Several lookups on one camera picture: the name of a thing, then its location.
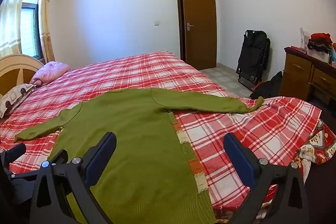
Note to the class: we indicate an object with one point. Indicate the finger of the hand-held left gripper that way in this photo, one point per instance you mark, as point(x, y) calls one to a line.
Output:
point(59, 157)
point(14, 151)

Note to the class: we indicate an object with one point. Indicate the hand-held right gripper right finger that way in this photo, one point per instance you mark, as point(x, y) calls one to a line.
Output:
point(240, 161)

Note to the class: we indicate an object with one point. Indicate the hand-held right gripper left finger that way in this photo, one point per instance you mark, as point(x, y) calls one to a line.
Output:
point(101, 158)

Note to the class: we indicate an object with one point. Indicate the green striped knit sweater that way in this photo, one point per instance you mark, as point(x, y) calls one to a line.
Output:
point(136, 134)

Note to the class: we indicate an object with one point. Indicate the dark folded clothes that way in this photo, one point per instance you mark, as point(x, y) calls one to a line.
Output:
point(319, 47)

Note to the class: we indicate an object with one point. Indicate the red plaid bed sheet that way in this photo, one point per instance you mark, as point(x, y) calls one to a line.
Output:
point(223, 134)

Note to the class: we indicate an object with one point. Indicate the white brown patterned pillow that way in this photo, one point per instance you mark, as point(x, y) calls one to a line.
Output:
point(14, 98)

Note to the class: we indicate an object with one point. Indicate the wooden bed headboard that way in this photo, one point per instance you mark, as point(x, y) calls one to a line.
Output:
point(15, 74)

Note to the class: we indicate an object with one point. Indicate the black bag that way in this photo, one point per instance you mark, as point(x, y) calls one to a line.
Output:
point(267, 87)

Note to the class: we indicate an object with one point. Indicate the red cartoon printed blanket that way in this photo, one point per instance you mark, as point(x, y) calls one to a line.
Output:
point(319, 148)

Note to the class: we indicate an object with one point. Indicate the pink pillow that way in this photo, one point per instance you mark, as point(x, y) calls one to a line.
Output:
point(51, 71)

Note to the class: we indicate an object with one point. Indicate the wooden desk with drawers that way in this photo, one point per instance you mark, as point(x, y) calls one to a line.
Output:
point(296, 74)

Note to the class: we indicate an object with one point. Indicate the black folding chair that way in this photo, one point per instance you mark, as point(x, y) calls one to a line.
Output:
point(252, 56)

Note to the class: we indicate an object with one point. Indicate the white flat box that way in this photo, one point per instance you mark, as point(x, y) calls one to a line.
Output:
point(319, 57)

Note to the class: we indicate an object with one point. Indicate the window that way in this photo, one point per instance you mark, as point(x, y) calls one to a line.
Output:
point(29, 19)

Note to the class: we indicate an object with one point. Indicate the yellow sheer curtain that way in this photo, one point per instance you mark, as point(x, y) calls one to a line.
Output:
point(10, 16)

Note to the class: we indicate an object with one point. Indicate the white upright box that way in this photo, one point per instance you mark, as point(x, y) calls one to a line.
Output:
point(304, 39)

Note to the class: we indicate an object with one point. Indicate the yellow floral curtain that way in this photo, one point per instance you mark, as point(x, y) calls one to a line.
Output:
point(46, 16)

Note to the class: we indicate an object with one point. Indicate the brown wooden door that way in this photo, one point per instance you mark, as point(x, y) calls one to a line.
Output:
point(199, 24)

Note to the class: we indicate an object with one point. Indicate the light blue bag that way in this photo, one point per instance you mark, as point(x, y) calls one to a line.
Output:
point(334, 53)

